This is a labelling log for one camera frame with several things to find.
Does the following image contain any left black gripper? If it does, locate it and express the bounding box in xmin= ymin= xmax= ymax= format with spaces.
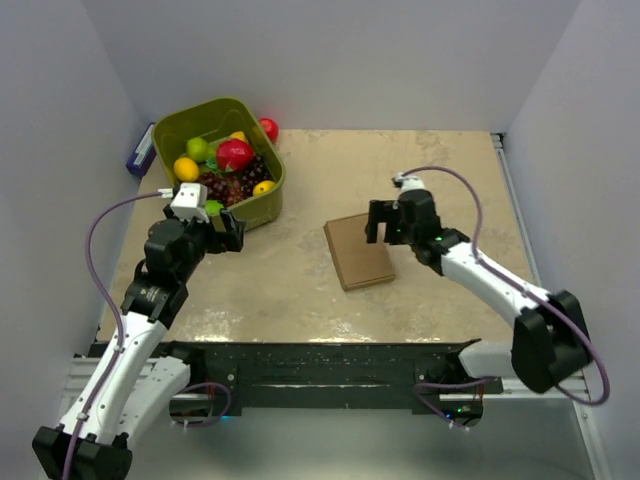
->
xmin=166 ymin=205 xmax=246 ymax=282

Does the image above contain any brown cardboard box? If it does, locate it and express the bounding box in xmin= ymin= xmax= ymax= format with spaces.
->
xmin=323 ymin=213 xmax=396 ymax=292

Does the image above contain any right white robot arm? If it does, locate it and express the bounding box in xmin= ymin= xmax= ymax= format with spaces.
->
xmin=365 ymin=189 xmax=593 ymax=393

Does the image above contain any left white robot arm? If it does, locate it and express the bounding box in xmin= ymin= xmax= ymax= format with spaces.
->
xmin=32 ymin=209 xmax=245 ymax=479

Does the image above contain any blue white small box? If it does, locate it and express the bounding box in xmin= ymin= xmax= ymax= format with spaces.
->
xmin=126 ymin=123 xmax=156 ymax=178

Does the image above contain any green fruit front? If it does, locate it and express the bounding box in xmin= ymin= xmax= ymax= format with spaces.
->
xmin=205 ymin=200 xmax=225 ymax=217

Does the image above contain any dark purple grape bunch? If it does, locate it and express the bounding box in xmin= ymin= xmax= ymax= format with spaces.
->
xmin=196 ymin=155 xmax=273 ymax=207

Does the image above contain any yellow lemon right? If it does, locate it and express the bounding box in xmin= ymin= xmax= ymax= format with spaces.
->
xmin=253 ymin=180 xmax=276 ymax=196

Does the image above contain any yellow lemon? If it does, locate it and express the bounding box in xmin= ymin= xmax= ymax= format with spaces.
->
xmin=173 ymin=157 xmax=200 ymax=183
xmin=253 ymin=180 xmax=276 ymax=196

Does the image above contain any red pomegranate in bin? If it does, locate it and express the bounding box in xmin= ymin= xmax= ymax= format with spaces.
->
xmin=215 ymin=139 xmax=254 ymax=172

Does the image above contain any yellow lemon left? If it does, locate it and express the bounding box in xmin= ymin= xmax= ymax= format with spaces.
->
xmin=173 ymin=157 xmax=200 ymax=183

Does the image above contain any green pear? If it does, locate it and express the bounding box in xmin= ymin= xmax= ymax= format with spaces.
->
xmin=186 ymin=137 xmax=215 ymax=164

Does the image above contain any yellow fruit at back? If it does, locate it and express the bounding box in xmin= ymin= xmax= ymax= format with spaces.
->
xmin=229 ymin=131 xmax=248 ymax=143

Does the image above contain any red apple outside bin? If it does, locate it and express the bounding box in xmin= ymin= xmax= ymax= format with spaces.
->
xmin=259 ymin=117 xmax=280 ymax=143

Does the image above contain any green plastic bin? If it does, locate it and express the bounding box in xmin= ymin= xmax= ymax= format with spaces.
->
xmin=152 ymin=97 xmax=286 ymax=229

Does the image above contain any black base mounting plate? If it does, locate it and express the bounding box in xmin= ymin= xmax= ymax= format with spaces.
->
xmin=146 ymin=341 xmax=503 ymax=419

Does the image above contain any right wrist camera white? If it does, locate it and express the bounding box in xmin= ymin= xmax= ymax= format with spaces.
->
xmin=392 ymin=172 xmax=426 ymax=193

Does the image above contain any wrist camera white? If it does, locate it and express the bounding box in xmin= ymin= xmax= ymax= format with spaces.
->
xmin=169 ymin=183 xmax=209 ymax=223
xmin=392 ymin=172 xmax=426 ymax=193

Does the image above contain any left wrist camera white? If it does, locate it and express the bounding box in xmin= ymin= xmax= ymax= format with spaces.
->
xmin=169 ymin=183 xmax=209 ymax=223

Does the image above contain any aluminium frame rail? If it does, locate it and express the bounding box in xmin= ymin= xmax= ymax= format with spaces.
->
xmin=490 ymin=133 xmax=591 ymax=400

